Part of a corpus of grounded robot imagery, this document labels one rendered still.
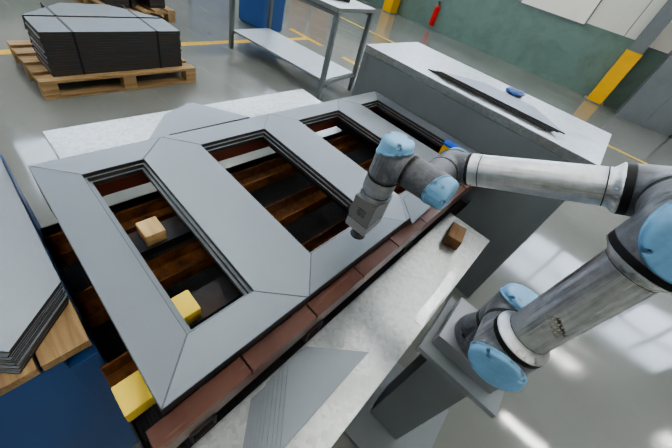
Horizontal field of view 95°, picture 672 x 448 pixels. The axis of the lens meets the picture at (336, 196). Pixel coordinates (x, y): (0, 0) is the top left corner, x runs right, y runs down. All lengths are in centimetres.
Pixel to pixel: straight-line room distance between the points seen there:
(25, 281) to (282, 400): 57
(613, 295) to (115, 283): 91
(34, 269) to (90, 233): 12
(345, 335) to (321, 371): 14
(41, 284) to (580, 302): 100
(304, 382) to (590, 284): 60
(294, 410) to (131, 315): 39
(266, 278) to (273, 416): 29
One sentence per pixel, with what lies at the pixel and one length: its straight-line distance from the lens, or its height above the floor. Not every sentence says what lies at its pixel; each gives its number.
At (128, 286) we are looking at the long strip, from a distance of 80.
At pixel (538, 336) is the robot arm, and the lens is 75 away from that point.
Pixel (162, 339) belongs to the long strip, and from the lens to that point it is 73.
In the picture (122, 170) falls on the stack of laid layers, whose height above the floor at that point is 84.
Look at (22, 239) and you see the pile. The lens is 95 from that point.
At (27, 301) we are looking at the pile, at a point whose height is 85.
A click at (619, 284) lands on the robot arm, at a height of 121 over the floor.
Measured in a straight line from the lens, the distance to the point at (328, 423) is 87.
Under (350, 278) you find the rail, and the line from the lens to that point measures 86.
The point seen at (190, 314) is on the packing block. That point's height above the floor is 81.
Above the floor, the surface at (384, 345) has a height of 68.
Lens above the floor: 151
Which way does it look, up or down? 40 degrees down
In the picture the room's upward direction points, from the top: 18 degrees clockwise
